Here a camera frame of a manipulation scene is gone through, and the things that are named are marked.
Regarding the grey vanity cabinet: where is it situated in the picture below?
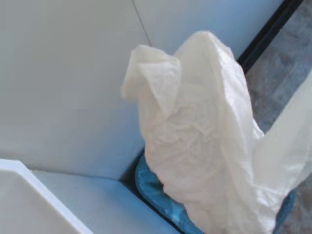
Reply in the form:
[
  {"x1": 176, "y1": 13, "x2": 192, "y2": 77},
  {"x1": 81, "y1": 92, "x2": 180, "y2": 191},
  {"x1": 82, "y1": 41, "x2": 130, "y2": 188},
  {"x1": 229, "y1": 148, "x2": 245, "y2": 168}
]
[{"x1": 31, "y1": 170, "x2": 177, "y2": 234}]

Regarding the white tissue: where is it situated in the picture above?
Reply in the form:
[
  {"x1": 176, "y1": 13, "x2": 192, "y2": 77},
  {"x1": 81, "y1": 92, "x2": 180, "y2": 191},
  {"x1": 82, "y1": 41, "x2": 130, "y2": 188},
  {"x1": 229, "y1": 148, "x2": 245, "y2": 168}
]
[{"x1": 120, "y1": 30, "x2": 312, "y2": 234}]

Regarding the blue trash bin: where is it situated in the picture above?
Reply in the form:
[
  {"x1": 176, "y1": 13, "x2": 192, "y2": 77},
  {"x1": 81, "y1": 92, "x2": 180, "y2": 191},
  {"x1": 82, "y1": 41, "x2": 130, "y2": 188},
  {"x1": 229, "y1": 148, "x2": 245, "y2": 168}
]
[{"x1": 135, "y1": 155, "x2": 297, "y2": 234}]

